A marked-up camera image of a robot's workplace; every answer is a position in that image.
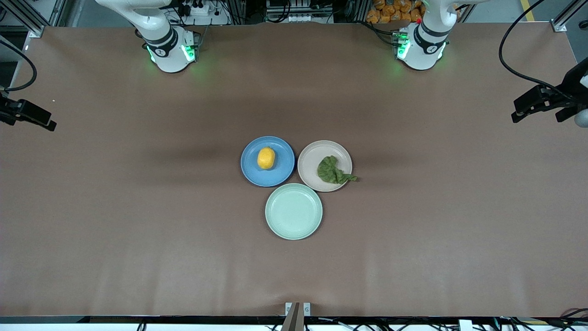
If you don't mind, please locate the yellow lemon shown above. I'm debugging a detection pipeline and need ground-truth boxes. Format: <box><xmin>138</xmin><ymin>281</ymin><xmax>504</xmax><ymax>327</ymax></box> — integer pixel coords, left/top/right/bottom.
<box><xmin>257</xmin><ymin>147</ymin><xmax>276</xmax><ymax>170</ymax></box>

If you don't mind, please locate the green lettuce leaf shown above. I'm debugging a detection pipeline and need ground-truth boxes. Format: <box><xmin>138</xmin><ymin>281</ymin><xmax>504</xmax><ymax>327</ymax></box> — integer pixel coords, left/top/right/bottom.
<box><xmin>317</xmin><ymin>155</ymin><xmax>358</xmax><ymax>185</ymax></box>

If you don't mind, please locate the bag of orange fruit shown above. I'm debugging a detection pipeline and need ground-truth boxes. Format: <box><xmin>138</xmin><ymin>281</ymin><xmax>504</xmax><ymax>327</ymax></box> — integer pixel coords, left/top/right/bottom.
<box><xmin>366</xmin><ymin>0</ymin><xmax>425</xmax><ymax>24</ymax></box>

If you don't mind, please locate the white power strip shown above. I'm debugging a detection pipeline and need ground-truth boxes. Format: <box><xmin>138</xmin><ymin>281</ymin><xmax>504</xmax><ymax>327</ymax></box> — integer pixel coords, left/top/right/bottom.
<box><xmin>177</xmin><ymin>0</ymin><xmax>216</xmax><ymax>17</ymax></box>

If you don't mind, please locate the beige round plate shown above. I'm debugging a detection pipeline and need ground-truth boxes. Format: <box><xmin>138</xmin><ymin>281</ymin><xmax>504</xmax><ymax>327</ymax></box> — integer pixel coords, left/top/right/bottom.
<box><xmin>297</xmin><ymin>140</ymin><xmax>353</xmax><ymax>193</ymax></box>

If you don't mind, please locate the blue round plate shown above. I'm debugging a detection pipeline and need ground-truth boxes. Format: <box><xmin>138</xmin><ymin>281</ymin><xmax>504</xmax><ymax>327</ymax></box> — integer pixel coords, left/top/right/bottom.
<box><xmin>240</xmin><ymin>136</ymin><xmax>295</xmax><ymax>188</ymax></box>

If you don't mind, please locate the mint green round plate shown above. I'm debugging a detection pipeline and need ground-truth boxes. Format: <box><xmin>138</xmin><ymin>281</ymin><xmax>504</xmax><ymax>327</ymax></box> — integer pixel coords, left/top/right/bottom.
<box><xmin>265</xmin><ymin>183</ymin><xmax>323</xmax><ymax>241</ymax></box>

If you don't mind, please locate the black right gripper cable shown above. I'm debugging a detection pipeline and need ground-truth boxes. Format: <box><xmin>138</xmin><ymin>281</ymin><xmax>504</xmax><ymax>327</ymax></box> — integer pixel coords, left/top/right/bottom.
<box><xmin>0</xmin><ymin>40</ymin><xmax>38</xmax><ymax>92</ymax></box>

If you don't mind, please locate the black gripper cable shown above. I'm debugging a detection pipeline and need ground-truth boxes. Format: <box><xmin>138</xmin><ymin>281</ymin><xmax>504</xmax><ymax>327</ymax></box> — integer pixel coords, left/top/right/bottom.
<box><xmin>498</xmin><ymin>0</ymin><xmax>570</xmax><ymax>95</ymax></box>
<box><xmin>0</xmin><ymin>40</ymin><xmax>38</xmax><ymax>92</ymax></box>

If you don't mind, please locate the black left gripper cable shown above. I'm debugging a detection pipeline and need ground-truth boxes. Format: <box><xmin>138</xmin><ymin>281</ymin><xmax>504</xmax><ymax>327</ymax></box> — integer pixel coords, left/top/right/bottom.
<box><xmin>498</xmin><ymin>0</ymin><xmax>570</xmax><ymax>95</ymax></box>

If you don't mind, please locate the aluminium frame profile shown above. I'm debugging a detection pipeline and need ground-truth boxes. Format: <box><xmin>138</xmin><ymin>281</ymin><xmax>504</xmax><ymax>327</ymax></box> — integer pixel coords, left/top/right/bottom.
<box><xmin>550</xmin><ymin>0</ymin><xmax>588</xmax><ymax>33</ymax></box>
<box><xmin>0</xmin><ymin>0</ymin><xmax>46</xmax><ymax>38</ymax></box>

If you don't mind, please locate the grey camera mount pole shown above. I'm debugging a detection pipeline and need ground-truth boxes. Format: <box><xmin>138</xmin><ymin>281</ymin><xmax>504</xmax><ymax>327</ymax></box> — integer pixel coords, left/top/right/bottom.
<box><xmin>281</xmin><ymin>302</ymin><xmax>305</xmax><ymax>331</ymax></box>

